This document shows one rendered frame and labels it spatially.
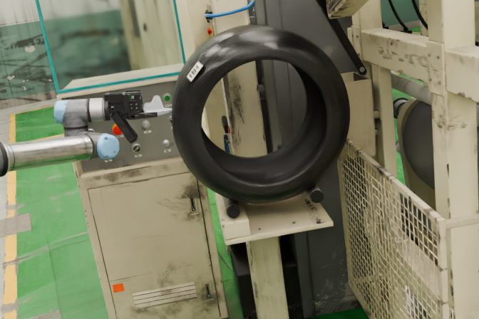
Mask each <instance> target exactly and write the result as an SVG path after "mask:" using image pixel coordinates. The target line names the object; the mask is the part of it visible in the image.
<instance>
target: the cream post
mask: <svg viewBox="0 0 479 319"><path fill-rule="evenodd" d="M210 4H212V14H220V13H224V12H228V11H234V10H237V9H241V8H243V7H246V6H247V0H210ZM213 19H214V24H215V25H214V24H213V28H214V33H215V35H217V34H219V33H221V32H223V31H226V30H227V29H230V28H234V27H238V26H245V25H250V20H249V10H248V9H247V10H245V11H241V12H239V13H235V14H230V15H226V16H220V17H214V18H213ZM222 82H223V85H224V91H225V100H226V101H225V108H226V113H227V122H228V126H230V142H231V146H232V154H233V155H237V156H240V157H259V156H263V155H267V146H266V140H265V134H264V123H263V118H262V108H261V102H260V96H259V86H258V80H257V70H256V64H255V61H252V62H249V63H245V64H244V65H241V66H239V67H237V68H235V69H234V70H231V71H230V72H229V73H228V74H227V75H225V76H224V77H223V78H222ZM246 246H247V255H248V260H249V269H250V274H251V279H252V288H253V294H254V302H255V307H256V312H257V319H289V313H288V307H287V297H286V291H285V285H284V275H283V269H282V259H281V253H280V247H279V237H278V236H275V237H270V238H266V239H259V240H254V241H247V242H246Z"/></svg>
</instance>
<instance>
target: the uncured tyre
mask: <svg viewBox="0 0 479 319"><path fill-rule="evenodd" d="M260 60H276V61H284V62H286V63H290V64H291V65H292V66H293V67H294V69H295V70H296V71H297V72H298V74H299V76H300V78H301V80H302V82H303V84H304V89H305V93H306V100H307V103H306V110H305V114H304V119H303V121H302V124H301V126H300V128H299V129H298V131H297V133H296V134H295V135H294V136H293V138H292V139H291V140H290V141H288V143H287V144H286V145H284V146H283V147H281V148H280V149H278V150H277V151H275V152H272V153H270V154H268V155H263V156H259V157H240V156H237V155H233V154H230V153H229V152H225V151H224V150H222V149H220V148H219V147H218V146H217V145H216V144H214V143H213V142H212V141H211V140H210V138H209V137H208V136H207V135H206V134H205V131H204V130H203V128H202V113H203V110H204V106H205V103H206V101H207V98H208V96H209V94H210V93H211V91H212V89H213V88H214V87H215V86H216V84H217V83H218V82H219V81H220V80H221V79H222V78H223V77H224V76H225V75H227V74H228V73H229V72H230V71H231V70H234V69H235V68H237V67H239V66H241V65H244V64H245V63H249V62H252V61H260ZM198 61H199V62H200V63H201V64H202V65H203V67H202V68H201V69H200V71H199V72H198V74H197V75H196V76H195V77H194V79H193V80H192V82H191V81H190V80H189V79H188V78H187V75H188V74H189V72H190V71H191V70H192V68H193V67H194V66H195V64H196V63H197V62H198ZM349 123H350V105H349V97H348V93H347V89H346V86H345V83H344V80H343V78H342V76H341V74H340V72H339V70H338V68H337V67H336V65H335V64H334V62H333V61H332V59H330V57H329V56H328V55H327V54H326V53H325V52H324V51H323V50H322V49H321V48H320V47H318V46H317V45H316V44H315V43H313V42H311V41H310V40H309V39H307V38H305V37H303V36H300V35H299V34H296V33H293V32H291V31H287V30H285V29H283V28H278V27H275V26H268V25H260V24H252V25H245V26H238V27H234V28H230V29H227V30H226V31H223V32H221V33H219V34H217V35H215V36H213V37H212V38H210V39H208V40H207V41H205V42H204V43H203V44H202V45H201V46H200V47H199V48H198V49H197V50H196V51H195V52H194V53H193V54H192V55H191V56H190V57H189V58H188V60H187V61H186V63H185V65H184V66H183V67H182V70H181V71H180V74H179V76H178V78H177V81H176V84H175V88H174V92H173V96H172V131H173V135H174V139H175V144H176V146H177V150H178V152H179V153H180V156H181V157H182V158H183V159H184V161H185V164H186V165H187V168H188V169H189V170H190V171H191V172H192V174H193V175H194V176H195V177H196V178H197V179H198V180H199V181H200V182H201V183H203V184H204V185H205V186H206V187H208V188H209V189H211V190H212V191H214V192H216V193H218V194H219V195H221V196H223V197H226V198H228V199H231V200H234V201H237V202H243V203H248V204H270V203H275V202H281V201H284V200H287V199H290V198H292V197H295V196H297V195H299V194H301V193H303V192H305V191H306V190H308V189H310V188H311V187H313V186H314V185H315V184H316V183H317V182H319V181H320V180H321V179H322V178H323V177H324V176H325V175H326V174H327V173H328V172H329V170H330V169H331V168H332V167H333V166H334V164H335V162H336V161H337V160H338V158H339V155H340V154H341V151H342V150H343V148H344V145H345V142H346V138H347V135H348V131H349Z"/></svg>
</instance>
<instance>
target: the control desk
mask: <svg viewBox="0 0 479 319"><path fill-rule="evenodd" d="M178 76H179V75H172V76H166V77H161V78H153V79H148V80H139V81H135V82H129V83H121V84H116V85H108V86H103V87H98V88H89V89H85V90H76V91H71V92H67V93H59V94H58V95H57V96H56V97H57V100H58V101H59V100H69V99H71V100H77V99H91V98H103V99H105V98H104V95H105V93H123V92H124V91H127V90H140V91H141V95H142V97H143V102H142V108H143V106H144V104H145V103H150V102H152V100H153V97H154V96H155V95H158V96H160V99H161V101H162V103H163V107H164V108H172V96H173V92H174V88H175V84H176V81H177V78H178ZM126 120H127V121H128V123H129V124H130V126H131V127H132V128H133V129H134V130H135V131H136V133H137V134H138V138H137V140H136V141H135V142H134V143H132V144H130V143H129V141H127V140H126V138H125V135H124V134H123V133H122V132H121V130H120V129H119V127H118V126H117V125H116V123H115V122H114V121H113V119H112V118H111V117H110V120H105V121H104V122H88V131H89V132H96V133H103V134H104V133H108V134H109V135H113V136H115V137H116V138H117V139H118V141H119V145H120V148H119V151H118V153H117V155H116V156H115V157H114V158H112V159H101V158H98V159H88V160H83V161H78V162H72V164H73V169H74V172H75V176H76V177H77V179H76V181H77V184H78V190H79V193H80V196H81V202H82V205H83V211H84V214H85V218H86V223H87V227H88V232H89V236H90V239H91V244H92V248H93V253H94V256H95V260H96V265H97V269H98V275H99V278H100V281H101V287H102V290H103V296H104V299H105V304H106V308H107V311H108V317H109V319H226V318H228V317H229V316H228V312H227V304H226V299H225V291H224V286H223V282H222V274H221V269H220V261H219V256H218V252H217V244H216V239H215V231H214V226H213V222H212V214H211V209H210V201H209V197H208V192H207V187H206V186H205V185H204V184H203V183H201V182H200V181H199V180H198V179H197V178H196V177H195V176H194V175H193V174H192V172H191V171H190V170H189V169H188V168H187V166H186V165H185V163H184V162H183V160H182V158H181V156H180V153H179V152H178V150H177V146H176V144H175V139H174V135H173V131H172V112H171V113H168V114H167V115H162V116H157V117H150V118H143V119H137V120H128V119H126ZM120 283H122V284H123V287H124V291H120V292H115V293H114V292H113V285H115V284H120Z"/></svg>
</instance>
